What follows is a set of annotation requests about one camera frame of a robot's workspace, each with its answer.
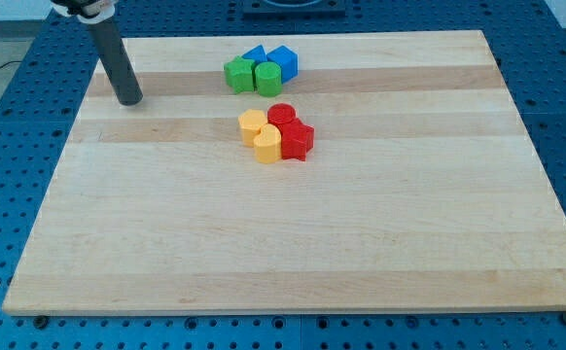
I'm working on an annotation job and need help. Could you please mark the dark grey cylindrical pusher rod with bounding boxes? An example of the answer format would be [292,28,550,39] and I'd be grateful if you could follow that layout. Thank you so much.
[88,17,143,106]

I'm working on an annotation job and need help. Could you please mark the blue triangle block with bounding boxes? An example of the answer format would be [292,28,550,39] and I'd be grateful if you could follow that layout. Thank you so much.
[241,45,267,65]

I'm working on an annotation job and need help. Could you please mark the yellow hexagon block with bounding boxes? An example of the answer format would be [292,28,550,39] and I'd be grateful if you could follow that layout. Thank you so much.
[238,109,267,148]

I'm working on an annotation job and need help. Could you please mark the green cylinder block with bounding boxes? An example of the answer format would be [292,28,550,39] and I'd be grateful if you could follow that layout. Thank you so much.
[255,61,282,97]

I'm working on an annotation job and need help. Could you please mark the green star block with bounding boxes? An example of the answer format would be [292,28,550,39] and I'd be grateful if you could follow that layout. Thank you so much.
[224,56,255,94]

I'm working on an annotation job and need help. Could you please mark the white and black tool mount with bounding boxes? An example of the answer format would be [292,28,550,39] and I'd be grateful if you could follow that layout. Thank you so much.
[51,0,117,23]

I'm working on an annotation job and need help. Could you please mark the red star block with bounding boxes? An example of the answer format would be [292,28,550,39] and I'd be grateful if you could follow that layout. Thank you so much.
[279,119,314,161]

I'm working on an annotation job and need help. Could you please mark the light wooden board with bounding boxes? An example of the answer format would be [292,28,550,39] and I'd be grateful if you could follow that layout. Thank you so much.
[3,30,566,316]

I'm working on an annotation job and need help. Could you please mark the blue cube block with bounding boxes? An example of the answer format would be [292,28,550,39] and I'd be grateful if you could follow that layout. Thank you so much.
[266,45,299,84]

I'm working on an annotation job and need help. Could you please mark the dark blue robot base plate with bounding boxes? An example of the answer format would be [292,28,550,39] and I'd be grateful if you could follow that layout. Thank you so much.
[242,0,347,18]

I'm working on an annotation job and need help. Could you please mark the yellow heart block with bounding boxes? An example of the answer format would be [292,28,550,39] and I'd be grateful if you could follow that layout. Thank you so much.
[253,123,282,163]

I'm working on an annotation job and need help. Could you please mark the red cylinder block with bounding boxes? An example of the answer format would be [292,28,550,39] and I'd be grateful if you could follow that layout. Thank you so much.
[266,103,297,127]

